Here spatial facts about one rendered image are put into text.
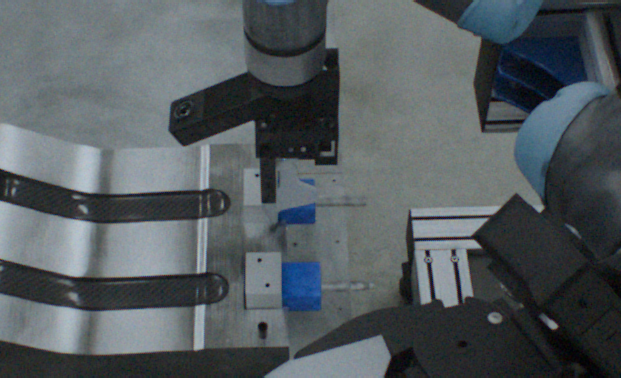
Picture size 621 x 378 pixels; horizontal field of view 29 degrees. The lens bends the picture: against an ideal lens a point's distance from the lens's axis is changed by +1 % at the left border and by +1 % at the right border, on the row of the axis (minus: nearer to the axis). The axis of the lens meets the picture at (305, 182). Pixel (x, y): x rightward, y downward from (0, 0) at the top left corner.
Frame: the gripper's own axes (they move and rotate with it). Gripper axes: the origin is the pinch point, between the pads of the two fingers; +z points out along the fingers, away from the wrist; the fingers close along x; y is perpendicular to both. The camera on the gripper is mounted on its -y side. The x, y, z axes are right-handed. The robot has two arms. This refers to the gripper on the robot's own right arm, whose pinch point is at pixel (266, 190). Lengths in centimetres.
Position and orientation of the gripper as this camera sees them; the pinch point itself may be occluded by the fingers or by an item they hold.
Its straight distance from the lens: 124.6
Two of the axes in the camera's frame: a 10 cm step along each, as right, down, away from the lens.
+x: -0.3, -7.9, 6.1
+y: 10.0, -0.2, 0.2
